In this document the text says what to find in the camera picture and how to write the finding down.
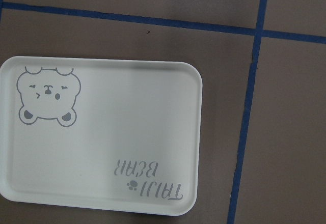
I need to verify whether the white bear tray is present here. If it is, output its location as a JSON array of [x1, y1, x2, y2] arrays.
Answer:
[[1, 56, 202, 216]]

